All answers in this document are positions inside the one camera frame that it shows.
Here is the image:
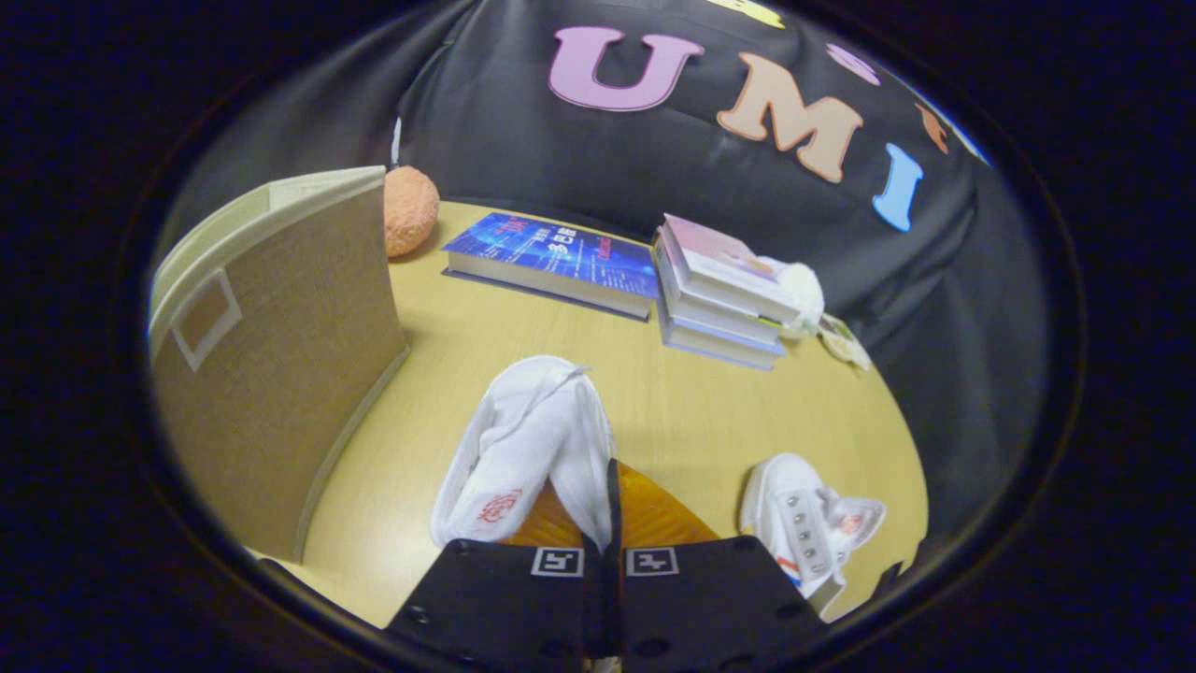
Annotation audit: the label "pink cover book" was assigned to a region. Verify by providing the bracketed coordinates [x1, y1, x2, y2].
[662, 213, 803, 325]

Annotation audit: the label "beige fabric storage box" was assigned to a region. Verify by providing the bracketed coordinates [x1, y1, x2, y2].
[148, 165, 410, 564]

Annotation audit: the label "blue cover book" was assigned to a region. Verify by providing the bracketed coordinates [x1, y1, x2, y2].
[441, 212, 660, 322]

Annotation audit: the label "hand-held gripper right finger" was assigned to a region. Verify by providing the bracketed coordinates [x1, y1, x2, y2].
[607, 458, 831, 666]

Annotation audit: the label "white fuzzy ball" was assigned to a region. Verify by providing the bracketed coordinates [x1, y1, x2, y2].
[762, 260, 827, 339]

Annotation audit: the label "white shoe red blue stripes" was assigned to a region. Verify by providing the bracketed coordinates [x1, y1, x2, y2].
[738, 453, 887, 618]
[430, 355, 618, 552]

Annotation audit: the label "small printed paper tag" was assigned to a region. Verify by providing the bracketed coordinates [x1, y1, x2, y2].
[819, 313, 873, 371]

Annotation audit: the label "lavender cover book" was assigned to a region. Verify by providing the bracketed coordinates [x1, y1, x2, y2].
[658, 304, 787, 372]

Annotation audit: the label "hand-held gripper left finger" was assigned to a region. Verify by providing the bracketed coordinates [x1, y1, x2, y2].
[386, 481, 608, 666]

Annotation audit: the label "orange fuzzy ball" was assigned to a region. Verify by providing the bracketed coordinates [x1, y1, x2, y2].
[383, 165, 441, 260]

